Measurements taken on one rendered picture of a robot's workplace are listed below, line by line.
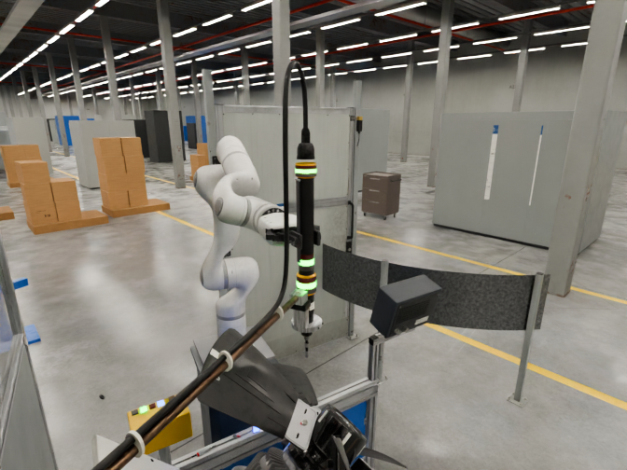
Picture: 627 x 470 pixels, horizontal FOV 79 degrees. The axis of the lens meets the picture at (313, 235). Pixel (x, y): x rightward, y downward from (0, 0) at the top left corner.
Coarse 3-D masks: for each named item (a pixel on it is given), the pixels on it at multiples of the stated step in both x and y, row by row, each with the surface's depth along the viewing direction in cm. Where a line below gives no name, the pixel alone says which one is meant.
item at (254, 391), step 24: (240, 336) 90; (240, 360) 83; (264, 360) 88; (216, 384) 75; (240, 384) 79; (264, 384) 83; (288, 384) 87; (216, 408) 72; (240, 408) 76; (264, 408) 80; (288, 408) 83
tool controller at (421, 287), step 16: (384, 288) 153; (400, 288) 154; (416, 288) 156; (432, 288) 157; (384, 304) 152; (400, 304) 147; (416, 304) 153; (432, 304) 160; (384, 320) 153; (400, 320) 152; (416, 320) 160; (384, 336) 155
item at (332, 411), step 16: (320, 416) 87; (336, 416) 84; (320, 432) 84; (336, 432) 82; (352, 432) 82; (288, 448) 85; (320, 448) 82; (352, 448) 82; (304, 464) 80; (320, 464) 82
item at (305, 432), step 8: (296, 408) 85; (304, 408) 86; (312, 408) 87; (296, 416) 84; (304, 416) 85; (312, 416) 86; (296, 424) 83; (312, 424) 85; (288, 432) 81; (296, 432) 82; (304, 432) 83; (312, 432) 84; (296, 440) 81; (304, 440) 82; (304, 448) 81
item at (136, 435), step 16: (288, 64) 66; (288, 80) 65; (304, 80) 71; (304, 96) 72; (304, 112) 74; (304, 128) 74; (288, 208) 71; (288, 224) 72; (288, 240) 72; (288, 256) 73; (224, 352) 57; (208, 368) 54; (192, 384) 51; (176, 400) 48; (160, 416) 46; (144, 432) 43; (128, 448) 42; (144, 448) 43; (96, 464) 39
